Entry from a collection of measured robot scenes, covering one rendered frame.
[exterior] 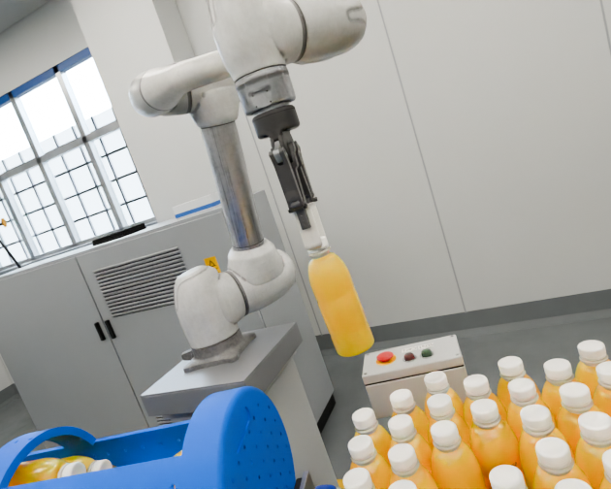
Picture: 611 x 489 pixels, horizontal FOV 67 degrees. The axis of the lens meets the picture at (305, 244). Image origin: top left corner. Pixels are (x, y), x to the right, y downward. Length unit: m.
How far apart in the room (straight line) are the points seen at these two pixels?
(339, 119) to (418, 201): 0.79
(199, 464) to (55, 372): 2.97
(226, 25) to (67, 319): 2.75
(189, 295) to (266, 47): 0.81
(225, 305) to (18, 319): 2.45
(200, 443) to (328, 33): 0.67
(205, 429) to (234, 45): 0.57
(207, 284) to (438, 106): 2.26
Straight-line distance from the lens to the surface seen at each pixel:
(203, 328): 1.39
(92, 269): 3.02
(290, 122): 0.77
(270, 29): 0.78
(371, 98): 3.32
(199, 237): 2.47
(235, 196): 1.38
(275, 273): 1.45
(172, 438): 1.04
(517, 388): 0.82
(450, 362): 0.97
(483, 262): 3.42
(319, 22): 0.84
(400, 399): 0.85
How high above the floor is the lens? 1.55
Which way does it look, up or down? 10 degrees down
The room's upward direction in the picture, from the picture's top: 19 degrees counter-clockwise
